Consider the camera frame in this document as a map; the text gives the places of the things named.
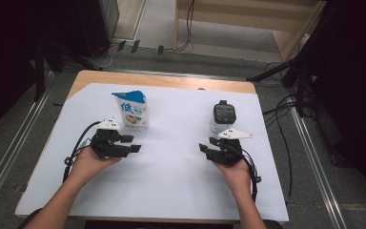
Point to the wooden table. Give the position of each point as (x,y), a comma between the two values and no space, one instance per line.
(171,81)

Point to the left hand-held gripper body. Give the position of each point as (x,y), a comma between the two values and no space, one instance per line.
(108,146)

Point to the person's right hand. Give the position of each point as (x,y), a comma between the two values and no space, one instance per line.
(238,176)

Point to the white paper sheet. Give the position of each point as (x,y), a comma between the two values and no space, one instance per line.
(171,191)

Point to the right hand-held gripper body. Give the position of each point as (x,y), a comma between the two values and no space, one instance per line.
(227,154)

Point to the light wooden shelf unit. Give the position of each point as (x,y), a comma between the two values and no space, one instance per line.
(251,14)

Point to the clear jar with black lid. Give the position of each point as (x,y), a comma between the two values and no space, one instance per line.
(224,114)

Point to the black tripod stand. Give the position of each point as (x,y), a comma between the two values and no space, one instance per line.
(295,63)

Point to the black stand with dark curtain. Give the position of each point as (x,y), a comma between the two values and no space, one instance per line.
(39,63)

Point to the metal floor rail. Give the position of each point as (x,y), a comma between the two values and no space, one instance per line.
(317,165)
(12,152)

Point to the person's left hand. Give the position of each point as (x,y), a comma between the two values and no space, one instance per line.
(87,165)

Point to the white and blue pouch bag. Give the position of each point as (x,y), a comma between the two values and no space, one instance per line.
(133,111)

